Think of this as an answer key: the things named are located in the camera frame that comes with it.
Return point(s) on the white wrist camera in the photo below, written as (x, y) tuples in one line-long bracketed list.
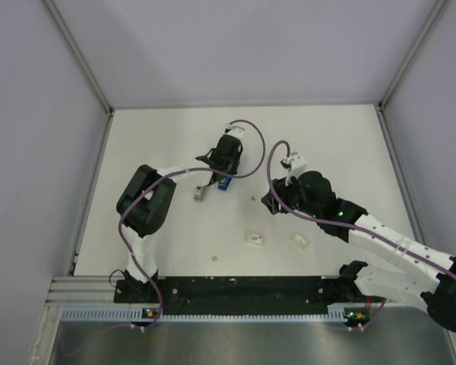
[(295, 165), (235, 131)]

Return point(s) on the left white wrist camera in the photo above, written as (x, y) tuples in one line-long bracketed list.
[(235, 131)]

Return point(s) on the open white staple box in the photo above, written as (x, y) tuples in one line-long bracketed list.
[(300, 240)]

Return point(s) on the blue black stapler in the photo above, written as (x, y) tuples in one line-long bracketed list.
[(224, 183)]

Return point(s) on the grey black stapler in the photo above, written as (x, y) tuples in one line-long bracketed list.
[(200, 193)]

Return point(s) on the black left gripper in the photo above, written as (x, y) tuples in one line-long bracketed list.
[(233, 169)]

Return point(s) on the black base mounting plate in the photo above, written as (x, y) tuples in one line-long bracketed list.
[(244, 296)]

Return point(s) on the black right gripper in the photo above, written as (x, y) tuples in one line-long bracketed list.
[(282, 190)]

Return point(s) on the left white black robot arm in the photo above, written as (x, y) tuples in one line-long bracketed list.
[(144, 204)]

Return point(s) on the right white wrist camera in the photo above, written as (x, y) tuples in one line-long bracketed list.
[(295, 165)]

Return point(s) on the white red staple box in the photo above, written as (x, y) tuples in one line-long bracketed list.
[(255, 239)]

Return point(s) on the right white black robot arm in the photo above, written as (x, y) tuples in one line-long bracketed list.
[(425, 278)]

